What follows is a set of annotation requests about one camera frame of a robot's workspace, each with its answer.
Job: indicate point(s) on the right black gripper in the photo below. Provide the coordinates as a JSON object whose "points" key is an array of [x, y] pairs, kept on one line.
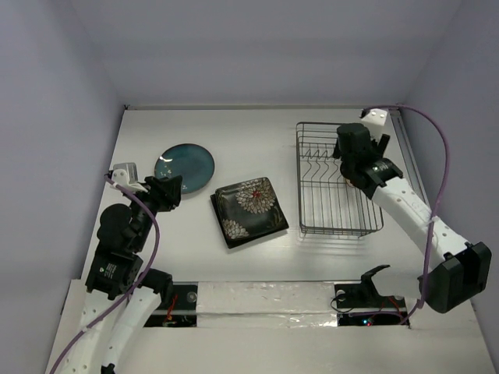
{"points": [[379, 144]]}

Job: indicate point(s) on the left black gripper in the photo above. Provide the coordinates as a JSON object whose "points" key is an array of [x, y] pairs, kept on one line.
{"points": [[167, 190]]}

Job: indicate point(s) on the round tan bird plate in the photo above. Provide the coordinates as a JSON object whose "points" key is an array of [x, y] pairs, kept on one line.
{"points": [[349, 183]]}

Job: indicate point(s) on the round teal blue plate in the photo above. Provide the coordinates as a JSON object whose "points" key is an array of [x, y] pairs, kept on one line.
{"points": [[194, 163]]}

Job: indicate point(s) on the square green glazed plate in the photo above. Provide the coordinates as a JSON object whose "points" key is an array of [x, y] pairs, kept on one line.
{"points": [[239, 227]]}

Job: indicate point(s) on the square black floral plate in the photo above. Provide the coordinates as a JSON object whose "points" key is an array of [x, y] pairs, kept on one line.
{"points": [[247, 200], [234, 230]]}

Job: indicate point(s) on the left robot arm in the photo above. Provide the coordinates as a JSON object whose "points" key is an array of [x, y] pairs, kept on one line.
{"points": [[122, 288]]}

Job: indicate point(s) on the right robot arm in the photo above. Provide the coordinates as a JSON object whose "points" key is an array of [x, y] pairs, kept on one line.
{"points": [[457, 269]]}

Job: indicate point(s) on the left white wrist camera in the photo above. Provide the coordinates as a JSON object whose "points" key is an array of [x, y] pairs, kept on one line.
{"points": [[125, 176]]}

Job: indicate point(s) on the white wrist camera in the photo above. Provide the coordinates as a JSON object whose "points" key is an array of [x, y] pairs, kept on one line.
{"points": [[125, 176], [374, 120]]}

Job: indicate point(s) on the metal wire dish rack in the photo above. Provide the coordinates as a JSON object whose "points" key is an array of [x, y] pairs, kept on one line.
{"points": [[328, 205]]}

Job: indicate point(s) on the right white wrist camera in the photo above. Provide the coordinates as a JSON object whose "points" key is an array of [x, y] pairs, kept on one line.
{"points": [[374, 120]]}

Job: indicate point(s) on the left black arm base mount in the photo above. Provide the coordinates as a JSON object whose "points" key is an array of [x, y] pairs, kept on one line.
{"points": [[180, 312]]}

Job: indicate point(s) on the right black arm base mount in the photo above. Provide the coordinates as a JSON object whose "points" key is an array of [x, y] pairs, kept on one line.
{"points": [[358, 303]]}

